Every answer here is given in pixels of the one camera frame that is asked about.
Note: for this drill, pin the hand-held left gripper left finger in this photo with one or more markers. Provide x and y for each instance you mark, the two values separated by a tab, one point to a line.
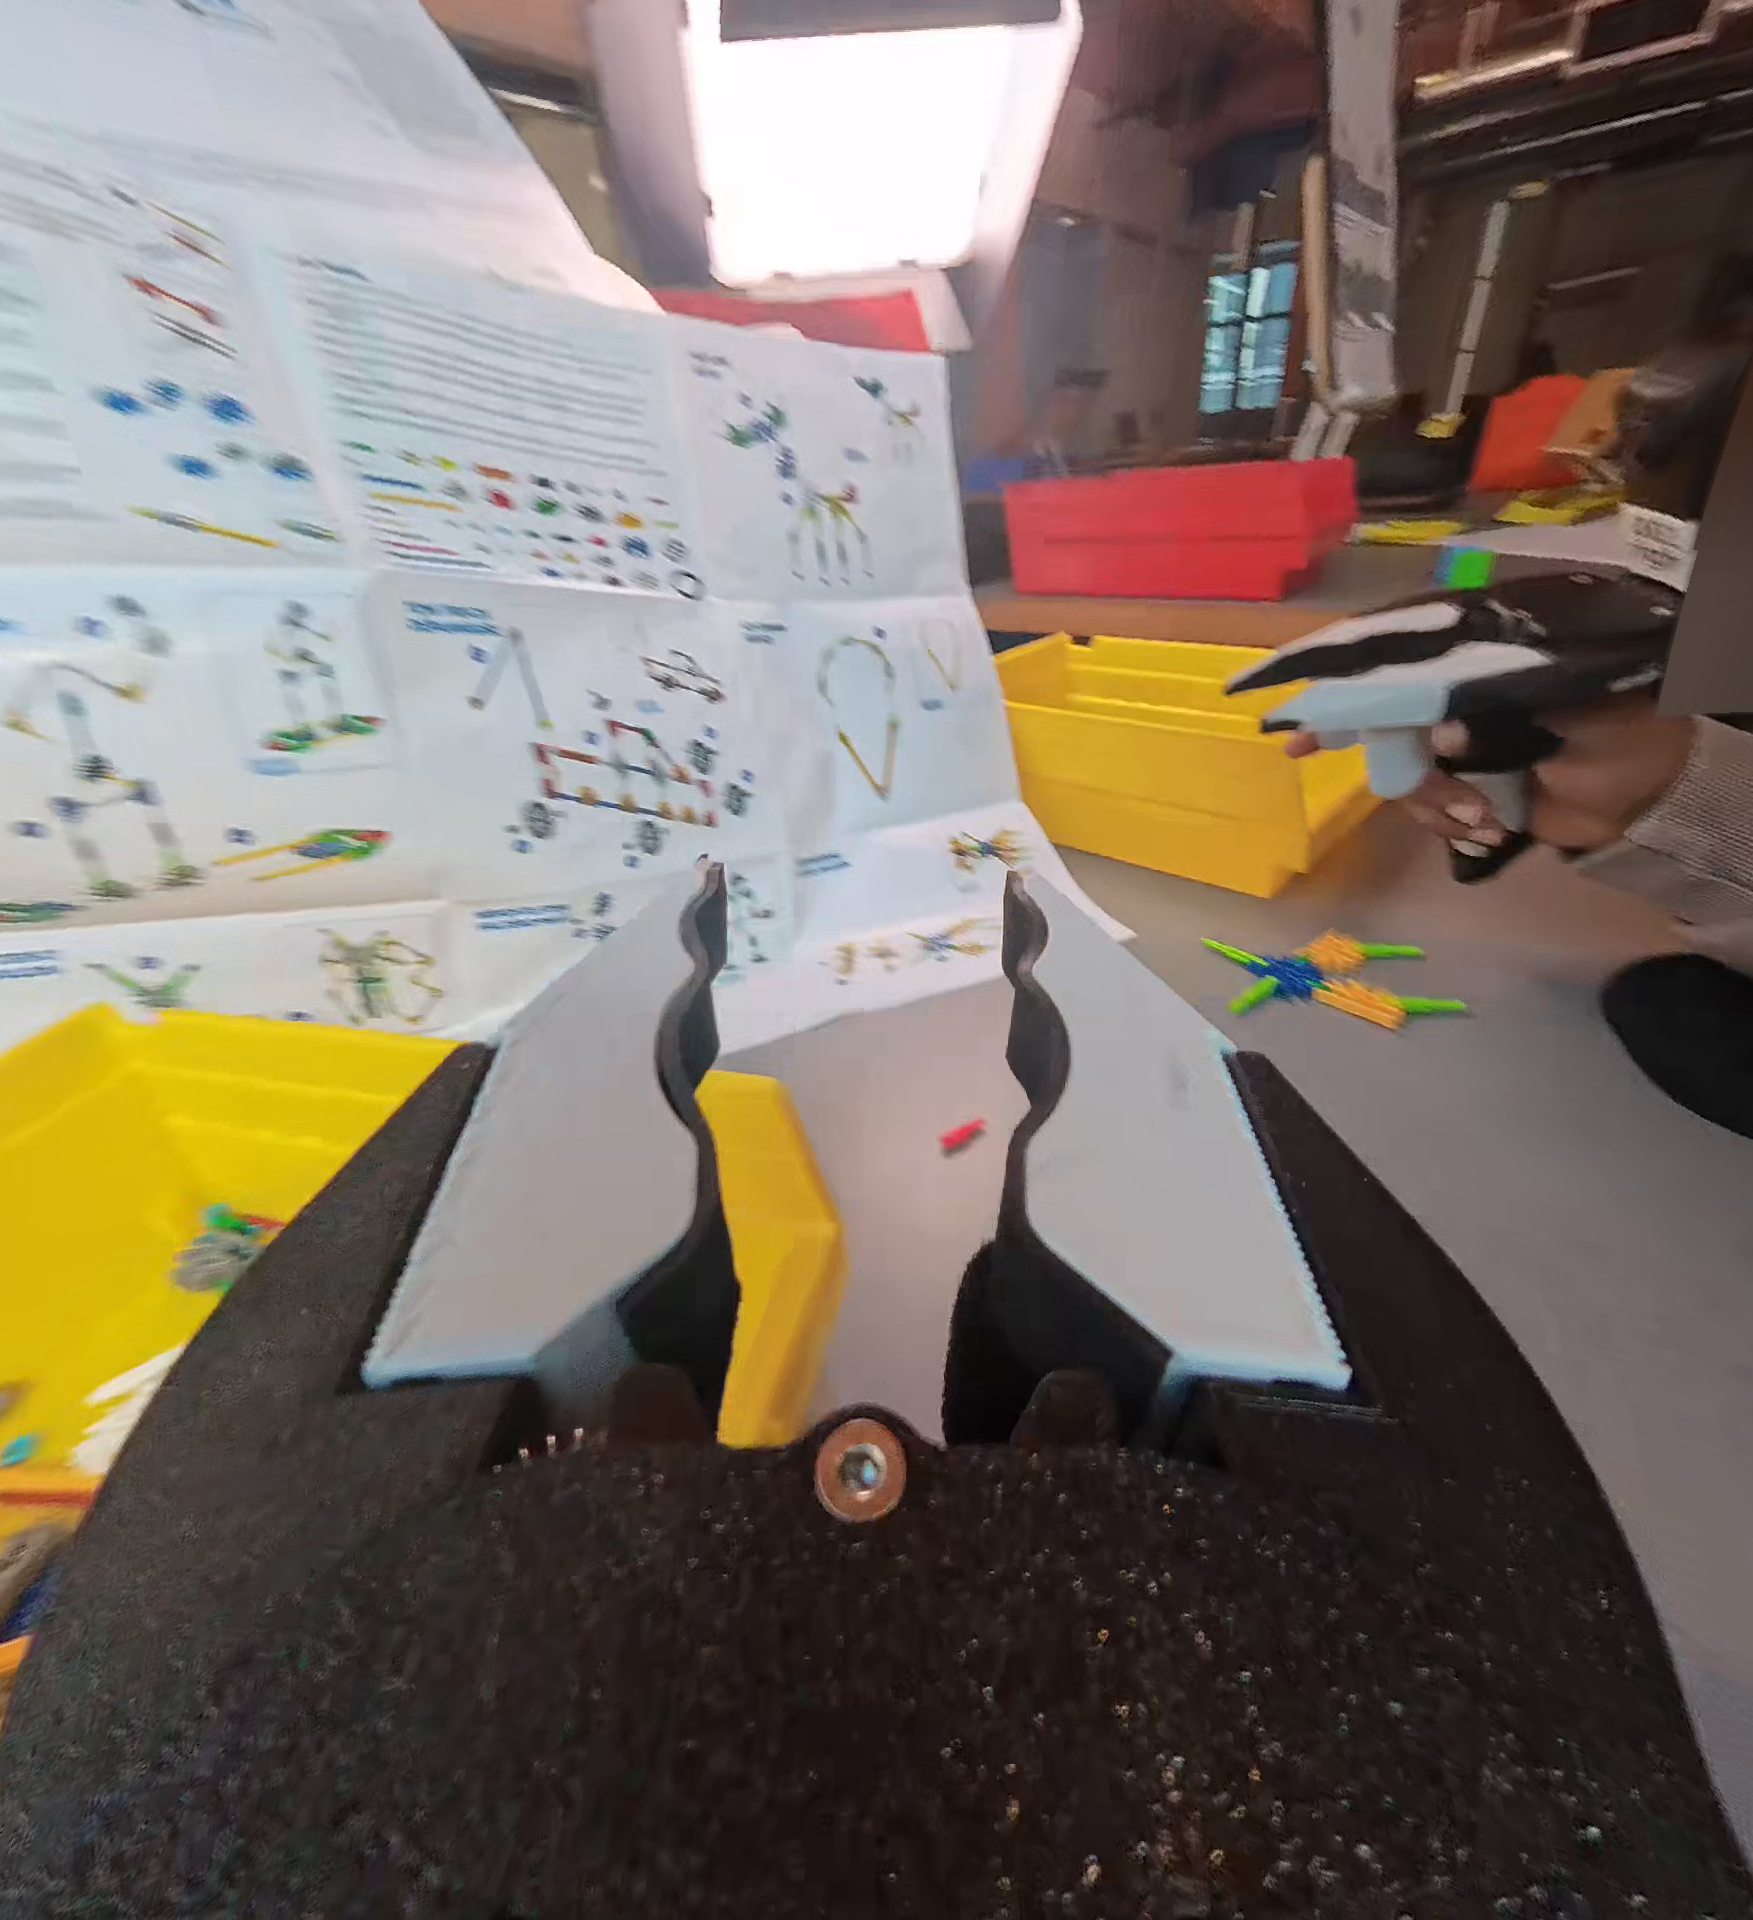
547	1201

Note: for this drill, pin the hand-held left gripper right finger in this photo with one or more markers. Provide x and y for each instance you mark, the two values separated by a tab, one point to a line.
1160	1201

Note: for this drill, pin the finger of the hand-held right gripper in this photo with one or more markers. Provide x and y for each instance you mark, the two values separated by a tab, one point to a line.
1357	639
1401	690

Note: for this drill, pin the yellow storage bin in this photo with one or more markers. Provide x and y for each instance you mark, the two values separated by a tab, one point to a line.
1190	809
51	1141

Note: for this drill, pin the person's right forearm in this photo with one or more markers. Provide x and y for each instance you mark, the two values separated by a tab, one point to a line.
1745	840

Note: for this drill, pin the grey desk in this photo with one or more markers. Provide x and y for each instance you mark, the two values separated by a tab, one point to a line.
1491	1201

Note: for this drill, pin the person's right hand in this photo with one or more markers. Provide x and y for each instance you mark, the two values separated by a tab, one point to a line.
1597	782

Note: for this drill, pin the green block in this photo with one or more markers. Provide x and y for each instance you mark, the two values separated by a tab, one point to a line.
1465	567

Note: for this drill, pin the red storage bin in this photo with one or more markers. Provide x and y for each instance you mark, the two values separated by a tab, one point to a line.
1177	542

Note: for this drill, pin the red short toy rod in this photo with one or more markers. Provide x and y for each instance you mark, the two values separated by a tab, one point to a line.
962	1139

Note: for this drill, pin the orange storage bin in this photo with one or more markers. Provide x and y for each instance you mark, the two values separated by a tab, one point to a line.
1529	437

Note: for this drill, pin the assembled toy model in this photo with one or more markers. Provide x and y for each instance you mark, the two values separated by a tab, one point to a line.
1326	975

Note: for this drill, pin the window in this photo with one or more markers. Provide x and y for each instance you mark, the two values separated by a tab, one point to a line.
1250	337

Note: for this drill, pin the red box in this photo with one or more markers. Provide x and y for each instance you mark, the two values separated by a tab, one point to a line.
845	320

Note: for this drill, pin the bright light panel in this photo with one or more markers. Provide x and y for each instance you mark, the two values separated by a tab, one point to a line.
863	137

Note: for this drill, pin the printed instruction sheet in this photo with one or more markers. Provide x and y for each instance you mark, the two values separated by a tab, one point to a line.
517	450

